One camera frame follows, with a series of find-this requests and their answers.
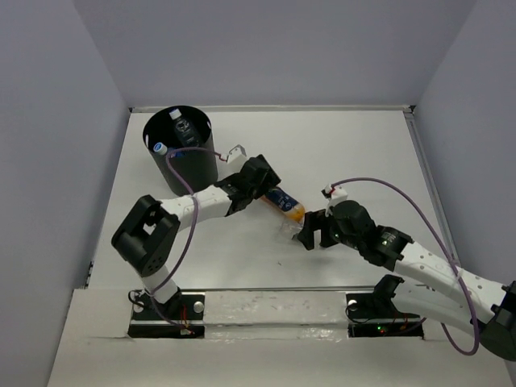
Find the aluminium rail right edge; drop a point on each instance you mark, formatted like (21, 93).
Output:
(431, 186)

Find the clear bottle black label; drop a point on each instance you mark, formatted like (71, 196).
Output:
(290, 230)

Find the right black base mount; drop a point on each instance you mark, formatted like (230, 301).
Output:
(373, 314)

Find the orange bottle blue label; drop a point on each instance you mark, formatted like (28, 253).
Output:
(286, 204)

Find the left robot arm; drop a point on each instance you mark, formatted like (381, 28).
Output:
(145, 237)

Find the clear tape strip front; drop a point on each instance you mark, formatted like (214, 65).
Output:
(281, 315)

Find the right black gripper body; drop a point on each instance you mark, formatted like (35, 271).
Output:
(349, 240)

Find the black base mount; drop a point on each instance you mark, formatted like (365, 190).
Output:
(185, 320)
(373, 314)

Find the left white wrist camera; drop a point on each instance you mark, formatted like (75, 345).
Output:
(237, 156)

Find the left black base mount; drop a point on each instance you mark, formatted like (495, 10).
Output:
(185, 320)

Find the blue label water bottle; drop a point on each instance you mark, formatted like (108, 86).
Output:
(162, 150)

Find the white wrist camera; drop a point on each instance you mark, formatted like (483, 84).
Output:
(334, 194)
(237, 156)

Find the black cylindrical bin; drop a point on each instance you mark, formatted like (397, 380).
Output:
(198, 167)

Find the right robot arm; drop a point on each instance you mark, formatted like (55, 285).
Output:
(420, 282)

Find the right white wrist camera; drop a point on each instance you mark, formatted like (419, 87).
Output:
(334, 194)

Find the clear crinkled bottle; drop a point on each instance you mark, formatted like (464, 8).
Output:
(185, 131)

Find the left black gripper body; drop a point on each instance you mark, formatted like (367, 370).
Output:
(269, 180)

